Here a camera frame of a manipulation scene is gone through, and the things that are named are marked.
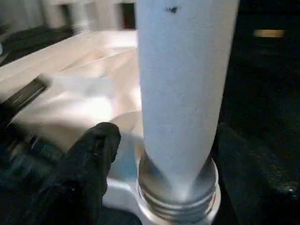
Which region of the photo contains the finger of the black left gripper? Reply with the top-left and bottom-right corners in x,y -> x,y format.
2,76 -> 51,111
0,137 -> 64,184

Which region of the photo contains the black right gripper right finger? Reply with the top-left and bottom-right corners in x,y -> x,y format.
214,123 -> 300,225

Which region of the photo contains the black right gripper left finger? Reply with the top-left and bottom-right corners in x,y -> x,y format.
30,121 -> 122,225

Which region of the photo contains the black work mat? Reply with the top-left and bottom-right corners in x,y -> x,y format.
0,23 -> 300,225

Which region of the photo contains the white glass-door cabinet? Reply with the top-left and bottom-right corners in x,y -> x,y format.
0,0 -> 137,31

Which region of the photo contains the black cabinet with gold label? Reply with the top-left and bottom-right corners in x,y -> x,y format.
234,0 -> 300,71

